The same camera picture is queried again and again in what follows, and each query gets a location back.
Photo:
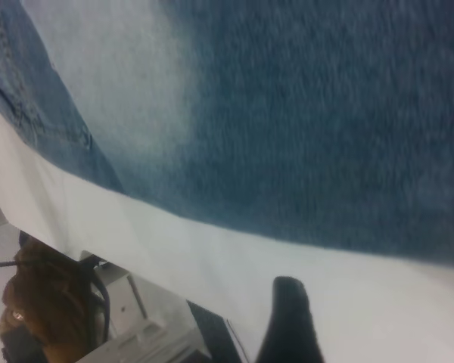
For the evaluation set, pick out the brown haired person head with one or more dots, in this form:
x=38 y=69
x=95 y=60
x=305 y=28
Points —
x=49 y=302

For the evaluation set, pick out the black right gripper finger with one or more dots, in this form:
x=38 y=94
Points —
x=291 y=325

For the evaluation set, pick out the white equipment box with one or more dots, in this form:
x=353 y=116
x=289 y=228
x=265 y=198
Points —
x=151 y=332

